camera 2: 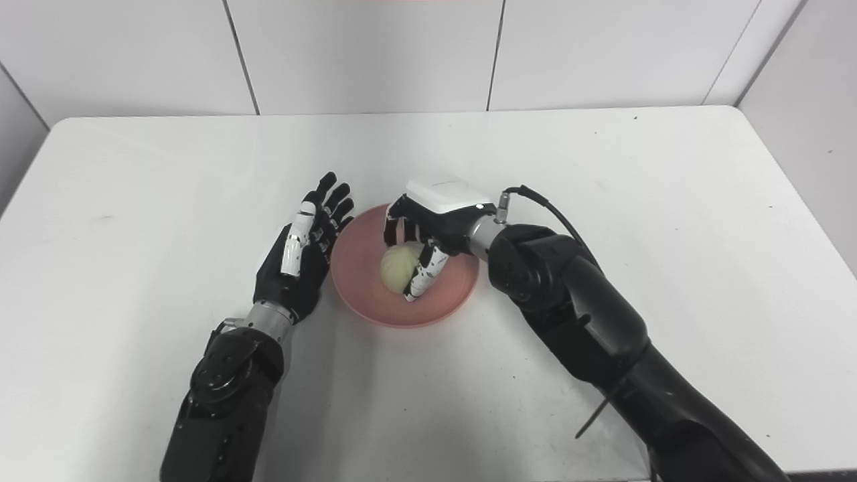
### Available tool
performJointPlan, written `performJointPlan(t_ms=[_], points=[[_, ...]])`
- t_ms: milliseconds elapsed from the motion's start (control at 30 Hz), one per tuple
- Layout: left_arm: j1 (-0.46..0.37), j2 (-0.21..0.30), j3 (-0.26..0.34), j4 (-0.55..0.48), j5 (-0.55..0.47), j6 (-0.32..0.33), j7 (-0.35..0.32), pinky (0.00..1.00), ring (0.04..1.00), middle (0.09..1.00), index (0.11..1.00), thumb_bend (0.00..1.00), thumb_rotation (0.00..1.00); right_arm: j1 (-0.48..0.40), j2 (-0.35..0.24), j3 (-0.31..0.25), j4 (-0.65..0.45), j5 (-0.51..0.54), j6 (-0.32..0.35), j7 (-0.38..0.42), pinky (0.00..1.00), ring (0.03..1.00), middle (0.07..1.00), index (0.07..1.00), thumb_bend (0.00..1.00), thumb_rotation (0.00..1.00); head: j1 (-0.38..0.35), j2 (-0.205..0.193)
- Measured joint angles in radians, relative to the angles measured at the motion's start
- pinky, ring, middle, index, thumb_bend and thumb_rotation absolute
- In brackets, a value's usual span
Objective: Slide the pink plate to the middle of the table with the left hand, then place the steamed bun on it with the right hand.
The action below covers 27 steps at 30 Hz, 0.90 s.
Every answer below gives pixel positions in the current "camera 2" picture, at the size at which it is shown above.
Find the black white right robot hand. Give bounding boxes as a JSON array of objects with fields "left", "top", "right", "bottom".
[{"left": 383, "top": 175, "right": 497, "bottom": 303}]

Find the black zip tie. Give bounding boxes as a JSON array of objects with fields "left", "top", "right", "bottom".
[{"left": 574, "top": 375, "right": 633, "bottom": 440}]

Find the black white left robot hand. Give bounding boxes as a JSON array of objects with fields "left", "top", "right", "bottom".
[{"left": 253, "top": 172, "right": 356, "bottom": 325}]

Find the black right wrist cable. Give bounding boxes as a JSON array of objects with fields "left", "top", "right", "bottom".
[{"left": 497, "top": 185, "right": 600, "bottom": 268}]

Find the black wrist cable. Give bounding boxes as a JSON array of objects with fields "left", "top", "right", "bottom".
[
  {"left": 497, "top": 185, "right": 600, "bottom": 268},
  {"left": 210, "top": 319, "right": 243, "bottom": 350}
]

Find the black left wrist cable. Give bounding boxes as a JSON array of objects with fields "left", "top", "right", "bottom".
[{"left": 210, "top": 319, "right": 243, "bottom": 350}]

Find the white steamed bun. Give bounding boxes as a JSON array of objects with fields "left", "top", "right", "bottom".
[{"left": 380, "top": 242, "right": 426, "bottom": 295}]

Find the pink round plate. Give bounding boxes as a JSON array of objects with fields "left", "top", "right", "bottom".
[{"left": 330, "top": 203, "right": 481, "bottom": 329}]

